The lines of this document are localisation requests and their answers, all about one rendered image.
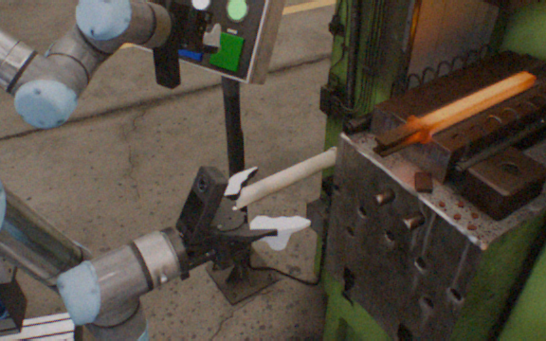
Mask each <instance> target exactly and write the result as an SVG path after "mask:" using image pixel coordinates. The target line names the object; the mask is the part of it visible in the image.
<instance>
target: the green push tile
mask: <svg viewBox="0 0 546 341"><path fill-rule="evenodd" d="M245 41H246V39H245V38H242V37H238V36H235V35H229V34H226V33H223V32H221V33H220V42H219V44H220V46H221V50H220V51H219V52H218V53H217V54H210V58H209V63H210V64H213V65H217V66H220V67H223V68H225V69H228V70H231V71H233V72H238V67H239V63H240V60H241V57H242V53H243V49H244V45H245Z"/></svg>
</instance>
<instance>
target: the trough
mask: <svg viewBox="0 0 546 341"><path fill-rule="evenodd" d="M526 73H528V74H531V75H533V76H535V77H536V78H535V81H539V80H541V79H543V78H545V77H546V63H545V64H543V65H540V66H538V67H536V68H534V69H532V70H529V71H527V72H526ZM535 81H534V82H535Z"/></svg>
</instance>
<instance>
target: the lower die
mask: <svg viewBox="0 0 546 341"><path fill-rule="evenodd" d="M545 63H546V60H544V61H543V60H541V59H539V58H535V57H533V56H531V55H529V54H524V55H521V56H520V55H519V54H517V53H515V52H513V51H512V50H509V49H508V50H506V51H503V52H502V53H499V54H497V55H495V56H494V58H493V59H490V58H487V59H485V60H482V61H481V62H480V64H478V65H476V63H474V64H471V65H469V66H468V67H467V68H466V71H463V70H462V69H461V70H459V71H456V72H454V73H452V74H451V75H450V76H449V75H448V74H447V75H444V76H442V77H440V78H438V79H437V80H436V82H435V83H432V82H433V81H430V82H428V83H426V84H423V85H422V87H421V88H420V89H418V87H416V88H413V89H411V90H409V91H407V92H406V93H405V96H404V97H401V94H400V95H398V96H396V97H394V98H391V99H387V100H385V101H383V102H380V103H378V104H375V105H374V106H373V112H372V119H371V132H372V133H373V134H375V135H376V136H378V135H381V134H383V133H385V132H387V131H389V130H391V129H396V128H397V127H399V126H401V125H403V124H406V123H407V121H408V117H411V116H415V117H417V118H418V119H419V118H421V117H425V116H426V115H428V114H430V113H433V112H435V111H437V110H439V109H441V108H444V107H446V106H447V105H449V104H451V103H454V102H456V101H458V100H460V99H465V98H467V97H469V96H471V95H474V94H476V93H478V92H480V91H482V90H484V89H486V88H488V87H490V86H492V85H495V84H497V83H499V82H501V81H504V80H506V79H508V78H510V77H512V76H515V75H517V74H518V73H520V72H522V71H524V72H527V71H529V70H532V69H534V68H536V67H538V66H540V65H543V64H545ZM536 93H542V94H545V95H546V77H545V78H543V79H541V80H539V81H535V82H533V83H531V84H529V85H527V86H525V87H523V88H521V89H519V90H517V91H515V92H512V93H509V94H507V95H505V96H502V97H500V98H499V99H496V100H494V101H492V102H489V103H487V104H485V105H484V106H482V107H480V108H478V109H476V110H473V111H471V112H469V113H467V114H465V115H463V116H461V117H458V118H456V119H454V120H452V121H450V122H448V123H447V124H445V125H442V126H438V127H436V128H434V129H432V130H430V132H429V136H428V142H427V143H425V144H424V145H423V144H422V143H420V142H417V143H415V144H413V145H411V146H408V147H407V148H405V149H403V150H401V151H399V152H400V153H401V154H403V155H404V156H406V158H407V159H409V160H410V161H412V162H413V163H414V164H416V165H417V166H418V167H420V168H421V169H422V170H424V171H425V172H426V173H431V176H433V177H434V178H435V179H437V180H438V181H439V182H441V183H442V184H443V183H444V182H446V181H448V180H450V179H452V178H454V176H453V175H452V174H450V168H452V167H453V165H454V164H456V162H458V161H459V160H461V157H462V156H463V154H464V149H465V146H466V143H465V140H464V138H463V137H461V136H460V135H457V136H456V138H455V139H453V138H452V136H453V135H454V134H455V133H456V132H462V133H464V134H465V135H466V136H467V137H468V139H469V142H470V148H469V150H468V153H467V156H466V157H468V156H469V155H471V154H473V153H475V152H476V151H477V150H478V149H479V148H480V147H481V145H482V139H483V131H482V130H481V129H480V128H479V127H474V128H473V129H472V131H470V130H469V129H468V128H469V126H470V125H471V124H474V123H480V124H481V125H482V126H483V127H484V128H485V129H486V131H487V140H486V143H485V146H484V148H487V147H489V146H491V145H493V143H494V142H495V139H496V137H497V134H498V132H499V129H500V124H499V123H498V122H497V121H496V120H495V119H491V120H490V121H489V122H485V121H486V119H487V118H488V117H490V116H496V117H498V118H499V119H500V120H501V121H502V123H503V131H502V133H501V136H500V140H502V139H504V138H506V137H507V136H508V135H509V134H510V132H511V131H512V129H513V127H514V124H515V121H516V117H515V115H514V114H513V113H512V112H509V111H508V112H505V113H504V115H501V111H502V110H503V109H505V108H512V109H514V110H516V111H517V112H518V114H519V125H518V127H517V129H516V131H518V130H520V129H522V128H523V127H524V126H525V124H526V123H527V122H528V119H529V118H530V115H531V113H532V110H531V108H530V106H529V105H527V104H525V103H523V104H521V105H520V107H517V104H518V102H520V101H521V100H528V101H530V102H531V103H533V105H534V106H535V109H536V113H535V116H534V118H533V120H532V122H531V124H532V123H534V122H536V121H537V120H538V119H539V118H540V117H541V116H542V115H543V112H544V110H545V107H546V100H545V98H543V97H536V98H535V99H531V97H532V96H533V95H534V94H536ZM545 116H546V115H545Z"/></svg>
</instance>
